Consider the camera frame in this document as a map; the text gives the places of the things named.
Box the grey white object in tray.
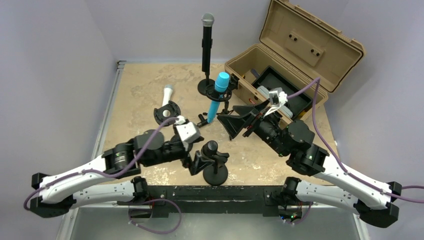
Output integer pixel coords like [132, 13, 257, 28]
[256, 85, 293, 119]

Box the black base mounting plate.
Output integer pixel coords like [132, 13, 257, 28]
[117, 185, 301, 218]

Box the tall black silver microphone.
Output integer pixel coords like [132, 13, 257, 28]
[201, 12, 215, 74]

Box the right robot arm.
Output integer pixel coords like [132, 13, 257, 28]
[217, 102, 402, 228]

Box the round base tall stand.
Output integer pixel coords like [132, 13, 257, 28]
[197, 72, 215, 96]

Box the blue microphone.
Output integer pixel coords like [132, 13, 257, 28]
[207, 72, 230, 123]

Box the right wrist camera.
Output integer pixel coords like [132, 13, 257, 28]
[264, 90, 288, 117]

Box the small black microphone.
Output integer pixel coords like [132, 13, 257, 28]
[201, 140, 218, 158]

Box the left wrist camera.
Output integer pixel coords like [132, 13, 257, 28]
[173, 115, 204, 144]

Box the black shock mount cradle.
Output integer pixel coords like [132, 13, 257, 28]
[153, 100, 181, 127]

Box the black toolbox tray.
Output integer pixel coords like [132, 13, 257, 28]
[252, 66, 312, 120]

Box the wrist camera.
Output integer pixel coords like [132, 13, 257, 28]
[264, 90, 288, 117]
[173, 115, 204, 144]

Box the tripod stand with shock mount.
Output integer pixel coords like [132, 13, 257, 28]
[205, 74, 240, 119]

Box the clip stand round base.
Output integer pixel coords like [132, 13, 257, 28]
[201, 150, 230, 186]

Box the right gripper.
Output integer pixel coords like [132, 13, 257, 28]
[217, 98, 289, 157]

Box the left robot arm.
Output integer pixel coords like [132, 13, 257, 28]
[23, 129, 218, 218]

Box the white microphone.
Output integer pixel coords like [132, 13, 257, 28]
[162, 84, 173, 117]

